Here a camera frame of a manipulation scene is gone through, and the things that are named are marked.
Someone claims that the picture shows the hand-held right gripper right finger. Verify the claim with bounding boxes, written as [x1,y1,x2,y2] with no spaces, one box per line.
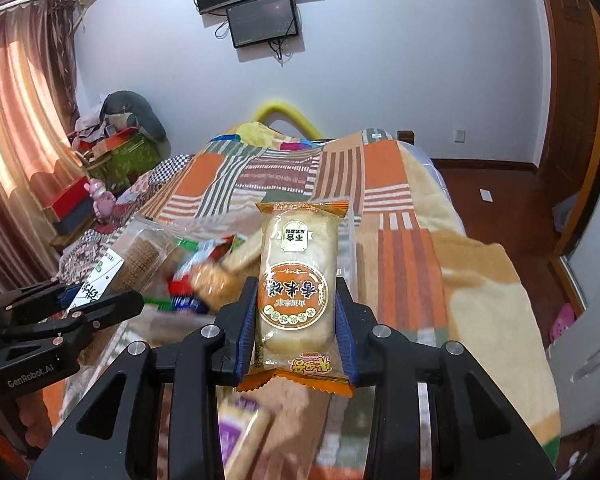
[334,277,571,480]

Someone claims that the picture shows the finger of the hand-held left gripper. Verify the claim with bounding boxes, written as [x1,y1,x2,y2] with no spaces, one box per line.
[9,290,146,357]
[0,280,86,326]

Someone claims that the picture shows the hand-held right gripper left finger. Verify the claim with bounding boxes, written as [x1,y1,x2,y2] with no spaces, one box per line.
[27,276,260,480]

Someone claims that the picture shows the brown bread packet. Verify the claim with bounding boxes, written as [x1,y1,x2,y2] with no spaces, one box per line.
[67,217,191,313]

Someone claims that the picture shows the red snack packet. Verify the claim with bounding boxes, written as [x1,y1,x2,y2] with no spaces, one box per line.
[166,239,233,306]

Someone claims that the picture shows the orange rice cracker packet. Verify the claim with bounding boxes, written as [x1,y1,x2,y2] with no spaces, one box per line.
[237,200,353,398]

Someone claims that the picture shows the clear plastic container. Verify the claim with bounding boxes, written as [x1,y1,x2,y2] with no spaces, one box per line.
[130,195,363,321]

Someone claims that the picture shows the purple snack packet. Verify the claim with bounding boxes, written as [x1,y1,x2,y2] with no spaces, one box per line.
[172,294,207,315]

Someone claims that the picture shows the patchwork striped blanket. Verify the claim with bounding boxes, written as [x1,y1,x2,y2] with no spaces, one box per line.
[45,125,563,480]

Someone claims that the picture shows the red box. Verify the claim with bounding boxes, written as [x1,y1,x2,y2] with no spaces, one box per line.
[42,182,94,222]

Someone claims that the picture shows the pink plush toy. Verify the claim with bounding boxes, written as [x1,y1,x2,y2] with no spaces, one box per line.
[87,178,118,219]

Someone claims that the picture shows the small purple packet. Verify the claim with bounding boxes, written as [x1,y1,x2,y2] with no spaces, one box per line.
[217,392,277,480]

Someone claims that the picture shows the pile of papers and clothes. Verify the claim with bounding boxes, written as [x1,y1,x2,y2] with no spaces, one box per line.
[67,112,136,158]

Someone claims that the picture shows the pink brown curtain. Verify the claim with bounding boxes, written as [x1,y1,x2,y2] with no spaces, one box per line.
[0,0,88,281]

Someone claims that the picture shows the grey cushion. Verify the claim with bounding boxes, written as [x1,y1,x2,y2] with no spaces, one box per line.
[100,91,170,143]

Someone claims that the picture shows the pink slipper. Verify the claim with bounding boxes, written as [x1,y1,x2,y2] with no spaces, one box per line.
[549,302,579,345]

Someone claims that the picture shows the yellow pillow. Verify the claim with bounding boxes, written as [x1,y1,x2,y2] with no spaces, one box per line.
[252,101,326,142]

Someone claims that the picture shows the white wardrobe door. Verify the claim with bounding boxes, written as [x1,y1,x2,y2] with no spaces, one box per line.
[545,255,600,441]

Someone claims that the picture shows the wooden door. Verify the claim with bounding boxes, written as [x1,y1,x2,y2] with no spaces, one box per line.
[532,0,600,183]

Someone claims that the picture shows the small black wall monitor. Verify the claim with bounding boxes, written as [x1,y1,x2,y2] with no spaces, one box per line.
[226,0,301,50]

